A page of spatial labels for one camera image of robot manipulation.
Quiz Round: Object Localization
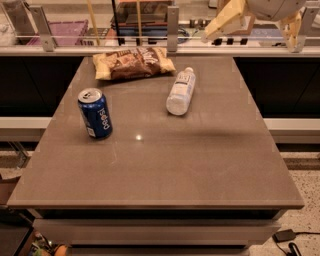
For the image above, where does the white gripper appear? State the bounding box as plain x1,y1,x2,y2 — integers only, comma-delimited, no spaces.
201,0,306,53

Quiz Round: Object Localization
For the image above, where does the clear plastic water bottle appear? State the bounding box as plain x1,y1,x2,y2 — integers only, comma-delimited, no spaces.
166,67,196,116

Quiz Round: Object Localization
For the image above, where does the brown yellow snack bag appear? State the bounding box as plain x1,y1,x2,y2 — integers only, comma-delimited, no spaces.
93,47,175,80

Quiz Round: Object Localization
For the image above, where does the blue Pepsi soda can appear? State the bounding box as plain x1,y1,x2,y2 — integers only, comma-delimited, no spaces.
78,88,113,139

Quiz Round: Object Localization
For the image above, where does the purple plastic crate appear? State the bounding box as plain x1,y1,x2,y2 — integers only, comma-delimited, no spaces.
28,20,88,46

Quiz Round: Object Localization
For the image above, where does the black power adapter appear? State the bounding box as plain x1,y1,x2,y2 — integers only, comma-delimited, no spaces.
272,229,296,243

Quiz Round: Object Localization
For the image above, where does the grey table base drawer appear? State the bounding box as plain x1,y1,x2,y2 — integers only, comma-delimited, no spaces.
34,218,280,256

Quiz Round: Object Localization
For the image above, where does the right metal railing bracket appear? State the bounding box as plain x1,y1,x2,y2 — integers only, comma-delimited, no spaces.
294,6,319,53

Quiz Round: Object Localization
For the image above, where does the metal railing bracket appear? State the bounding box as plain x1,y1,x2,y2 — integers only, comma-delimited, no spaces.
294,6,319,53
29,5,56,52
167,6,179,52

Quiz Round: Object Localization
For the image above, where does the middle metal railing bracket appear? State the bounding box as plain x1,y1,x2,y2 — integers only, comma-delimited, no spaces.
167,6,179,52

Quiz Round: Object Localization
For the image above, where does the left metal railing bracket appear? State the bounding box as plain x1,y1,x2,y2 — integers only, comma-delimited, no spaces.
29,5,56,52

